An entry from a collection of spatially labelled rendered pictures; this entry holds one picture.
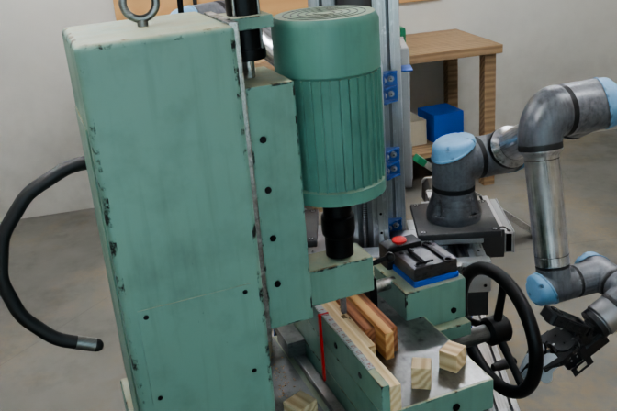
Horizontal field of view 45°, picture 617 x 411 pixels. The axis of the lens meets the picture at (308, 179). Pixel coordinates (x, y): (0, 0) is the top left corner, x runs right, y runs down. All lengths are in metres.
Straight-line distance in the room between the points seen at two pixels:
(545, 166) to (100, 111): 1.00
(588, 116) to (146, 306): 1.03
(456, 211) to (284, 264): 0.89
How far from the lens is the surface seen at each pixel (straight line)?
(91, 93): 1.03
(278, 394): 1.47
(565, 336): 1.72
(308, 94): 1.17
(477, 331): 1.58
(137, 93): 1.04
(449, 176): 2.01
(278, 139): 1.15
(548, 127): 1.66
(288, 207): 1.19
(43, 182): 1.31
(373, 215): 2.16
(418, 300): 1.46
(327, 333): 1.39
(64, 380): 3.14
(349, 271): 1.33
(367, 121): 1.19
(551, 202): 1.69
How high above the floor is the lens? 1.67
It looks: 20 degrees down
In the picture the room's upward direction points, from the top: 5 degrees counter-clockwise
